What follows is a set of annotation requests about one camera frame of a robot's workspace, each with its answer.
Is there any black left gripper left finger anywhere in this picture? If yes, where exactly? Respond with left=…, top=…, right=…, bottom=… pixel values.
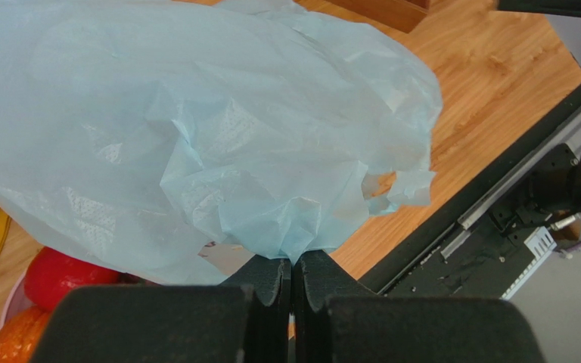
left=32, top=256, right=292, bottom=362

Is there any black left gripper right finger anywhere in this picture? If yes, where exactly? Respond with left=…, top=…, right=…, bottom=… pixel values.
left=293, top=251, right=545, bottom=362

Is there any light blue plastic bag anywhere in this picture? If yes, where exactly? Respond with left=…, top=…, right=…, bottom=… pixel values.
left=0, top=1, right=443, bottom=284

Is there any red apple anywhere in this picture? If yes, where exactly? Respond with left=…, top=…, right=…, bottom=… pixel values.
left=23, top=247, right=120, bottom=311

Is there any pink plate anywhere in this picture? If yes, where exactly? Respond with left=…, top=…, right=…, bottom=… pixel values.
left=0, top=271, right=33, bottom=330

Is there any orange tangerine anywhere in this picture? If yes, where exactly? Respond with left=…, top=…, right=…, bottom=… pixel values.
left=0, top=306, right=51, bottom=363

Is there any wooden divided tray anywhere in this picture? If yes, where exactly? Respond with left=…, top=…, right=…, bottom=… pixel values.
left=330, top=0, right=430, bottom=33

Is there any white cable duct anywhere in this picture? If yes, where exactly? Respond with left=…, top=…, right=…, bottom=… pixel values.
left=501, top=227, right=557, bottom=300

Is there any aluminium frame rail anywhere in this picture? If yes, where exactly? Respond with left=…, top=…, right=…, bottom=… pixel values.
left=441, top=108, right=581, bottom=259

